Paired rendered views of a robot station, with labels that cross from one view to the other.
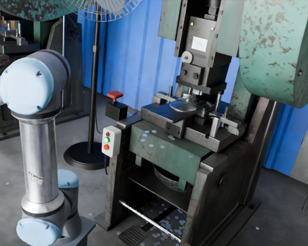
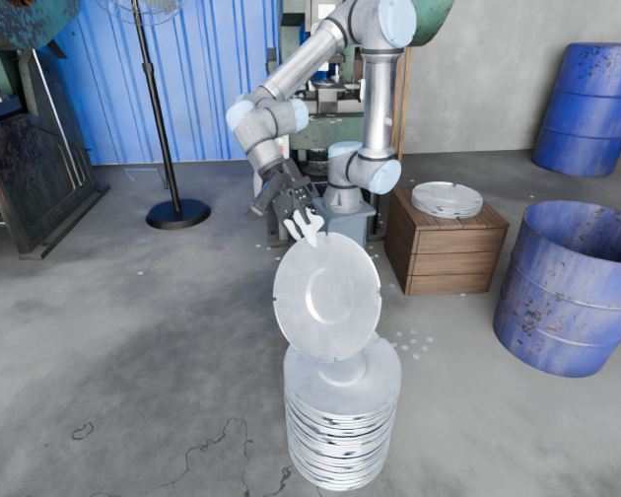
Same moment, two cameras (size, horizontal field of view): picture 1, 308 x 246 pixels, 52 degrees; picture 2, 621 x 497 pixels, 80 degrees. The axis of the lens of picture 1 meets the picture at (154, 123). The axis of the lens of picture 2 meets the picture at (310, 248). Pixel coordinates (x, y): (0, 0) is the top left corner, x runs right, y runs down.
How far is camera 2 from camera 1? 1.23 m
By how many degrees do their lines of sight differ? 37
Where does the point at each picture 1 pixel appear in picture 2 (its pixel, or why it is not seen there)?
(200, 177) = not seen: hidden behind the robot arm
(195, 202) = not seen: hidden behind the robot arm
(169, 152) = (337, 127)
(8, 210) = (183, 285)
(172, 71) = (188, 94)
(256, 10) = not seen: outside the picture
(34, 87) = (411, 16)
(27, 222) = (389, 165)
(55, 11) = (44, 31)
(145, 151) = (310, 140)
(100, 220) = (276, 241)
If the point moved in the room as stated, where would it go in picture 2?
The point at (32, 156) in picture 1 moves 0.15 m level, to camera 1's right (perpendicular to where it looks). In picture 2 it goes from (390, 97) to (422, 91)
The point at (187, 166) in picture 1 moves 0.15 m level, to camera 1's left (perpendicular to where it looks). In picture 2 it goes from (357, 132) to (335, 137)
